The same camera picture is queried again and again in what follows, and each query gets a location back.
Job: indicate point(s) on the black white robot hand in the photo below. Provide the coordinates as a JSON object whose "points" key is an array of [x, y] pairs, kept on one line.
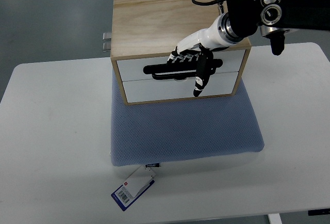
{"points": [[200, 44]]}

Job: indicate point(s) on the black drawer handle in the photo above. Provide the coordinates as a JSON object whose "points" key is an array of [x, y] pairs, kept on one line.
{"points": [[177, 70]]}

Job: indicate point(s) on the white drawer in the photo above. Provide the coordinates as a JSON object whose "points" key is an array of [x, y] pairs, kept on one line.
{"points": [[132, 69]]}

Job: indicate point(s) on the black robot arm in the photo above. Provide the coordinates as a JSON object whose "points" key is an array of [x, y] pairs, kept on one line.
{"points": [[273, 17]]}

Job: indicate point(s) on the wooden drawer cabinet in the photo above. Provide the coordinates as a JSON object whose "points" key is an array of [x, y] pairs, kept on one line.
{"points": [[153, 28]]}

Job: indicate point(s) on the blue mesh cushion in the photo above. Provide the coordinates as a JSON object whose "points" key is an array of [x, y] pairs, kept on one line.
{"points": [[178, 131]]}

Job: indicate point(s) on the dark cushion brand label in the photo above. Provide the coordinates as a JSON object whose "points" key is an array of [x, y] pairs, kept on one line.
{"points": [[153, 165]]}

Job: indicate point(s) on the white blue product tag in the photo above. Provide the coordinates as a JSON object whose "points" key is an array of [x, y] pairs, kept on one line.
{"points": [[133, 187]]}

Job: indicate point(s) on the white table leg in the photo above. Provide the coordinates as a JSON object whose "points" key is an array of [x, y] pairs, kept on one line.
{"points": [[274, 218]]}

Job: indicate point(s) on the black table control panel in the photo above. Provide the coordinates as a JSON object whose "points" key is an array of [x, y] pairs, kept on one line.
{"points": [[319, 212]]}

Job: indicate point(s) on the grey metal table bracket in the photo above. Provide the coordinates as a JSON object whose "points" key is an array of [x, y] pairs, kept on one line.
{"points": [[107, 41]]}

